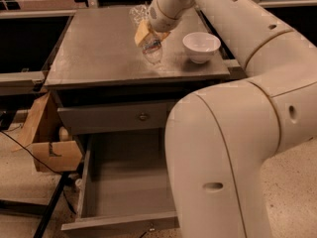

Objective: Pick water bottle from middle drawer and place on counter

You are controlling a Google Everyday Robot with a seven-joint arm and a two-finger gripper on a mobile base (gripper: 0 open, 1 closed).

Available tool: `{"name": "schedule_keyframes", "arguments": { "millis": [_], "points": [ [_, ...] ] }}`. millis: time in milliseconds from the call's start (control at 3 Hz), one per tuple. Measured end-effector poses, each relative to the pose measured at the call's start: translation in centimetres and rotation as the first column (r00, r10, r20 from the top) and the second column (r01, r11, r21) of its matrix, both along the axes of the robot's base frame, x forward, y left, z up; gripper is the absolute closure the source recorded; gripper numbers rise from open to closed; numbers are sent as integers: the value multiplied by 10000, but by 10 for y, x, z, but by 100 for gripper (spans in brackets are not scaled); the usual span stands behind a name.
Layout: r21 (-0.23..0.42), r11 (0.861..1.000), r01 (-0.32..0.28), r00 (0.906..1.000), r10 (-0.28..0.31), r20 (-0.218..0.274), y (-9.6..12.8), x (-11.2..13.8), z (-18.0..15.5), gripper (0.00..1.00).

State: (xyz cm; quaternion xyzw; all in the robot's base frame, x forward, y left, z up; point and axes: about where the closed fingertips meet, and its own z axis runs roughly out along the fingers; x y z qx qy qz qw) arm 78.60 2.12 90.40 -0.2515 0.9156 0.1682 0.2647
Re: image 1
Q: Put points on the clear plastic water bottle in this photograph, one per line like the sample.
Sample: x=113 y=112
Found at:
x=151 y=46

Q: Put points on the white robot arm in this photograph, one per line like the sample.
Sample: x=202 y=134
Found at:
x=218 y=137

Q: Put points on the right grey metal rail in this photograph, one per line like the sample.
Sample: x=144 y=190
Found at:
x=236 y=72

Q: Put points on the grey wooden drawer cabinet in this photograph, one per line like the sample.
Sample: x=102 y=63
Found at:
x=98 y=63

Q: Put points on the grey metal rail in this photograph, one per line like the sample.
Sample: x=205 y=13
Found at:
x=22 y=82
x=236 y=72

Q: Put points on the grey open middle drawer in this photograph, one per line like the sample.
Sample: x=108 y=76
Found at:
x=124 y=187

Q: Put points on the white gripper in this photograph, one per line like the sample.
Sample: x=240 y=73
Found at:
x=159 y=18

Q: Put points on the grey top drawer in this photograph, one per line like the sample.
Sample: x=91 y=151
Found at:
x=114 y=117

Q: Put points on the left grey metal rail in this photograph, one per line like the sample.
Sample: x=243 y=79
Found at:
x=22 y=82

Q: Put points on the black metal stand leg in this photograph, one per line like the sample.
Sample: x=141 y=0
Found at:
x=51 y=206

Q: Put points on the white ceramic bowl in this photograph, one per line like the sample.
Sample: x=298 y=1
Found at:
x=200 y=47

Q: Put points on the round brass top knob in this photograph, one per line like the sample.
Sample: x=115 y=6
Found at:
x=143 y=117

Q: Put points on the brown cardboard box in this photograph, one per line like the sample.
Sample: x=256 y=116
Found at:
x=49 y=142

